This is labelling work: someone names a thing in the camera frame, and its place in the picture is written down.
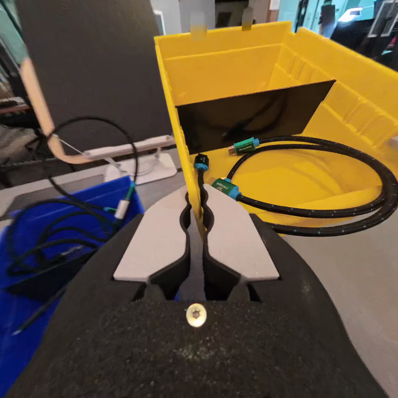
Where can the black divider of yellow bin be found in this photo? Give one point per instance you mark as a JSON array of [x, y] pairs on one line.
[[248, 118]]

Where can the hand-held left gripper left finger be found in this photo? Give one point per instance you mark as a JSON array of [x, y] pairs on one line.
[[155, 245]]

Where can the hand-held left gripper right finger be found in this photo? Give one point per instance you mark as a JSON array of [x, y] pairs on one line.
[[239, 245]]

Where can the white desk stand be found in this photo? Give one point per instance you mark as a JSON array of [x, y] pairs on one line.
[[130, 148]]

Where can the dark panel with wooden frame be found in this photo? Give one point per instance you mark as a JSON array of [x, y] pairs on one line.
[[93, 62]]

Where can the yellow storage bin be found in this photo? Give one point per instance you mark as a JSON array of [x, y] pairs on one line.
[[217, 71]]

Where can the blue storage bin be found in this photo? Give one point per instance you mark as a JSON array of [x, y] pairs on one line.
[[18, 326]]

